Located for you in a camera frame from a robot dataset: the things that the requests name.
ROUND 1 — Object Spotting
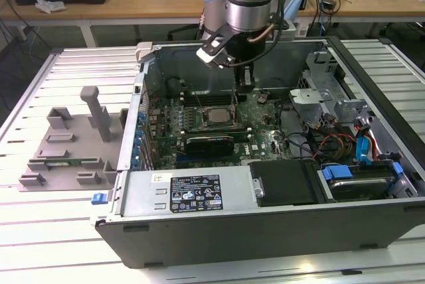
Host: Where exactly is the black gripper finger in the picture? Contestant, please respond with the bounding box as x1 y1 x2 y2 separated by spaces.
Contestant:
234 66 258 97

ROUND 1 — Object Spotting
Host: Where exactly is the metal socket cover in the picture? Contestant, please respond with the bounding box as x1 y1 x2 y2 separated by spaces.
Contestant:
231 101 242 123

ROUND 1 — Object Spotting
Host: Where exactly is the silver CPU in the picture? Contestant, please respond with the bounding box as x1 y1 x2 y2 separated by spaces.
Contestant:
206 108 234 125

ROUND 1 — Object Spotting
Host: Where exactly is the CPU socket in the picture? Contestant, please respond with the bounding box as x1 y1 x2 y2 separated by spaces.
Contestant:
198 104 240 129

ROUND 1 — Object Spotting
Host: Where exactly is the black RAM slot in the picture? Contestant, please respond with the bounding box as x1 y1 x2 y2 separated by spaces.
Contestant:
183 92 235 99
183 98 235 104

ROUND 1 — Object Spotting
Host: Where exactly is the installed RAM stick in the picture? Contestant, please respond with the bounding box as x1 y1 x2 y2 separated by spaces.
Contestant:
181 126 249 136

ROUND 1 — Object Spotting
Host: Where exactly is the green motherboard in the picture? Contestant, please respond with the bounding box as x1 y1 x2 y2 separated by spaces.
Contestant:
144 90 290 171

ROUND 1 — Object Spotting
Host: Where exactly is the metal drive cage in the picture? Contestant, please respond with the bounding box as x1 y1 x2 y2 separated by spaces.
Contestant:
288 50 375 139

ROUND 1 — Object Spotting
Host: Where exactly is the black graphics card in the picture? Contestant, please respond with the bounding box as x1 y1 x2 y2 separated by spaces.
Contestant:
184 134 235 157

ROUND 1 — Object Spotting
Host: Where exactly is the black plastic drive cover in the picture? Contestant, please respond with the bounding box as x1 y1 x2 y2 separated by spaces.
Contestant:
248 159 321 208

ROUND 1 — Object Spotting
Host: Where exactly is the grey power supply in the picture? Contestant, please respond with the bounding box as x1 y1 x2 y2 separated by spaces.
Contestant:
120 164 258 217

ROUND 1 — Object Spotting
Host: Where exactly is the hard disk in blue carrier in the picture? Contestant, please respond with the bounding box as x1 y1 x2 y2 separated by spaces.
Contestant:
317 161 406 202

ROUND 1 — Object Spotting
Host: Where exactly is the black open PC case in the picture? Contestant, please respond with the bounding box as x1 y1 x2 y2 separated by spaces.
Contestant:
89 35 425 270

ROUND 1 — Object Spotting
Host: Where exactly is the grey parts rack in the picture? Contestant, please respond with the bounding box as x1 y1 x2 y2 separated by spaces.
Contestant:
18 85 129 192

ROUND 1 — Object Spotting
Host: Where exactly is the blue case latch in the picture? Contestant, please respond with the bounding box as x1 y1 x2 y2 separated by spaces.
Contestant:
90 192 108 206

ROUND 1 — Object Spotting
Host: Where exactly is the green RAM stick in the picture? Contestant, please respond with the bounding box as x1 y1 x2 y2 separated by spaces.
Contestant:
44 159 83 167

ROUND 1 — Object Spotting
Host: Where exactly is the crumpled white paper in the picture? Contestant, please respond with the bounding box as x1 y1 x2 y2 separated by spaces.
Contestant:
35 0 66 13

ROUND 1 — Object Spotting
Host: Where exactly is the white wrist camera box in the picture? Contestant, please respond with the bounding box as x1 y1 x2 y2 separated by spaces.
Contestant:
195 25 235 70

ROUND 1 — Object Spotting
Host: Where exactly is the red yellow wire harness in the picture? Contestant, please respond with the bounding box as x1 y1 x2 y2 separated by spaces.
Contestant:
315 133 361 164

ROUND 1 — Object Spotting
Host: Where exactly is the blue flat wire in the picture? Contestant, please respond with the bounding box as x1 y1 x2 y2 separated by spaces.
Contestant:
355 116 378 166

